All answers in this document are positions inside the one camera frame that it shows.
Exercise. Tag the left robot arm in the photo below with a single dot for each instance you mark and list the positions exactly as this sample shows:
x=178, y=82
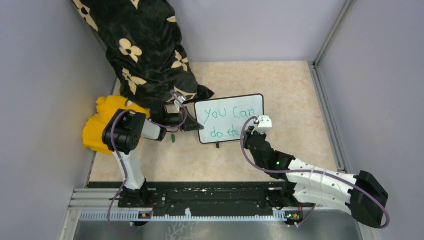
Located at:
x=122, y=136

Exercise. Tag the yellow cloth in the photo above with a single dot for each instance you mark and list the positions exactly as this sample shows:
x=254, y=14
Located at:
x=106, y=107

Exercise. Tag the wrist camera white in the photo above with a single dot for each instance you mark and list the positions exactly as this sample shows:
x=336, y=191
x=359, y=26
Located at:
x=262, y=124
x=179, y=100

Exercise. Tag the black floral blanket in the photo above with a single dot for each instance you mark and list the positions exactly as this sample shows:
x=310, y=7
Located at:
x=144, y=47

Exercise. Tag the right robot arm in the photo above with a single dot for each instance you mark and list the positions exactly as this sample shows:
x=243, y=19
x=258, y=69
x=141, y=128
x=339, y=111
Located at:
x=360, y=196

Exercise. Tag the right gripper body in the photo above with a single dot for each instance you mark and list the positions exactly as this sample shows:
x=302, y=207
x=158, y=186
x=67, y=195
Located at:
x=249, y=134

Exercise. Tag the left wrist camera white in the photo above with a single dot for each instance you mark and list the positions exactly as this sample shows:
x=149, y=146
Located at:
x=179, y=100

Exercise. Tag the white slotted cable duct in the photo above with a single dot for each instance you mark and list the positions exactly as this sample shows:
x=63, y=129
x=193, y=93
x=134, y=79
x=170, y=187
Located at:
x=136, y=216

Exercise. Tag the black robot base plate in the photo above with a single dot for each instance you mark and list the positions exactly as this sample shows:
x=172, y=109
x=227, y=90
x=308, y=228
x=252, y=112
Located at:
x=211, y=199

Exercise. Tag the aluminium frame rail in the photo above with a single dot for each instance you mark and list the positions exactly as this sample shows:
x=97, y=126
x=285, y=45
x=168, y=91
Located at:
x=339, y=73

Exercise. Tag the white whiteboard black frame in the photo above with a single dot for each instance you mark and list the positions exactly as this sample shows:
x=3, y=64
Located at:
x=223, y=118

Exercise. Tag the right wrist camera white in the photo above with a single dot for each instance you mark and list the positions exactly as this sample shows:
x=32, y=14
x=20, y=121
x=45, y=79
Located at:
x=262, y=124

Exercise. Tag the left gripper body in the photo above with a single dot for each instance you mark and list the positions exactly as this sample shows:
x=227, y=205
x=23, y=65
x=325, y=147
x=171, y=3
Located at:
x=174, y=119

